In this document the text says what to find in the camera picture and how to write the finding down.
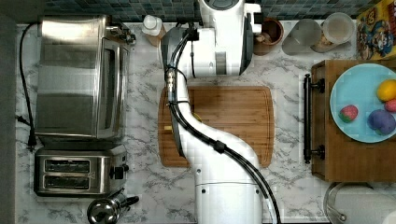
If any bamboo cutting board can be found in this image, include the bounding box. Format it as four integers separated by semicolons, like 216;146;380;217
158;86;275;167

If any brown wooden utensil holder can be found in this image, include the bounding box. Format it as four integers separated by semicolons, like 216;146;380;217
253;18;284;56

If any silver toaster oven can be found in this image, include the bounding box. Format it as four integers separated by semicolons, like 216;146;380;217
35;15;134;139

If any yellow cereal box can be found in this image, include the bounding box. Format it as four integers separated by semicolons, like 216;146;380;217
357;0;396;60

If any clear plastic pitcher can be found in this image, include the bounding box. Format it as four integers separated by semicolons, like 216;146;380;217
282;19;321;55

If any pink toy fruit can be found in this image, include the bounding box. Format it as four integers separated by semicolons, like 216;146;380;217
385;99;396;113

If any steel paper towel holder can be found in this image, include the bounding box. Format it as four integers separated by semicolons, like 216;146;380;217
323;182;372;224

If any purple toy fruit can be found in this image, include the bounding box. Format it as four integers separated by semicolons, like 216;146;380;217
367;109;396;135

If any orange bottle white cap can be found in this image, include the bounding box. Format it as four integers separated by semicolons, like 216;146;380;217
142;15;166;47

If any shiny steel kettle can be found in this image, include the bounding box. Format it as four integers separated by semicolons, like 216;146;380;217
87;189;139;224

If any yellow toy lemon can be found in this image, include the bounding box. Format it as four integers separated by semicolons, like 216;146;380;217
376;79;396;102

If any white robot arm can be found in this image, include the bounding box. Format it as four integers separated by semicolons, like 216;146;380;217
160;0;263;224

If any wooden drawer box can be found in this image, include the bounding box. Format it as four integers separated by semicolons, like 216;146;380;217
304;60;396;182

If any clear lidded jar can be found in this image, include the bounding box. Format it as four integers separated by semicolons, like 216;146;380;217
311;12;355;53

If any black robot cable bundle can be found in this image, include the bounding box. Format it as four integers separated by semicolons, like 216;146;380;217
164;29;282;224

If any black power cord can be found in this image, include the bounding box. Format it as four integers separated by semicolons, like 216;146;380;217
14;21;39;152

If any yellow mug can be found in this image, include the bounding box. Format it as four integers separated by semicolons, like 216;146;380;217
192;113;202;122

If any red green toy strawberry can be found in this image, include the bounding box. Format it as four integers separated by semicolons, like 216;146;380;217
338;105;359;123

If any silver two-slot toaster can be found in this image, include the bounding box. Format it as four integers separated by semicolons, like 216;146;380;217
34;145;129;197

